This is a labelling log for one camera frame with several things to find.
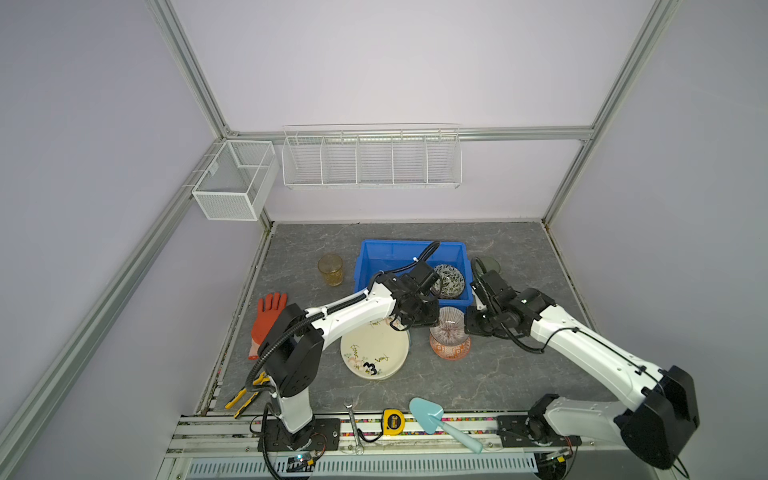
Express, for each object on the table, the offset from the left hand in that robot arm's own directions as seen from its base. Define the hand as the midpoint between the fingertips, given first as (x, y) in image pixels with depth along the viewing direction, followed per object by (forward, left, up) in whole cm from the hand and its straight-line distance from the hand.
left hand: (437, 327), depth 80 cm
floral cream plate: (-2, +18, -8) cm, 19 cm away
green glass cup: (+7, -10, +19) cm, 23 cm away
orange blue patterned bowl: (-3, -5, -10) cm, 12 cm away
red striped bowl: (0, -4, -3) cm, 5 cm away
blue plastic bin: (+34, +17, -10) cm, 39 cm away
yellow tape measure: (-20, +13, -8) cm, 26 cm away
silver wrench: (-25, +22, -11) cm, 35 cm away
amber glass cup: (+29, +32, -9) cm, 45 cm away
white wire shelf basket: (+54, +16, +19) cm, 59 cm away
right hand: (-1, -8, +1) cm, 8 cm away
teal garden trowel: (-19, +4, -11) cm, 22 cm away
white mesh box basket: (+53, +63, +12) cm, 83 cm away
